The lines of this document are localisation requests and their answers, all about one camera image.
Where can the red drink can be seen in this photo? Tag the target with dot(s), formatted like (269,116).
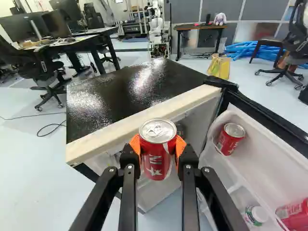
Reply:
(156,154)
(229,142)

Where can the white and purple plush toy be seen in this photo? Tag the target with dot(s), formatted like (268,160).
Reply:
(220,19)

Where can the brown-topped side table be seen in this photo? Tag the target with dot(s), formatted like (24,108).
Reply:
(199,27)

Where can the white bottle with green band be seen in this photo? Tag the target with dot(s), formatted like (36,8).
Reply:
(257,215)

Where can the black stool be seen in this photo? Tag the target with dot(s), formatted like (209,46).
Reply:
(269,43)

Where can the yellow paper bag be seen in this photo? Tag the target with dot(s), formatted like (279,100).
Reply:
(220,67)

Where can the small black-topped fridge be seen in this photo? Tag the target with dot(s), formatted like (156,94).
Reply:
(115,96)

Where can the black desk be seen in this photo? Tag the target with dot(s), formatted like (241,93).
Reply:
(79,41)

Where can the white robot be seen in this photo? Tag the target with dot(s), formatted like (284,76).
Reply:
(156,26)

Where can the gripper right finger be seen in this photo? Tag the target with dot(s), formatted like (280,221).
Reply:
(190,199)

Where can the open fridge door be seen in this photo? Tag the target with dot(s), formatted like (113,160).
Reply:
(260,154)

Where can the black office chair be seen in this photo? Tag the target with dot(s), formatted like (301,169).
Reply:
(297,36)
(36,67)

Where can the blue foam tube pile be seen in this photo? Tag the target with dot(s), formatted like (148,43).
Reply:
(243,48)

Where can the red drink pack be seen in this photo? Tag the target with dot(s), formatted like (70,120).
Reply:
(294,215)

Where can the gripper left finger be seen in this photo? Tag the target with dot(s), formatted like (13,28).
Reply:
(128,197)

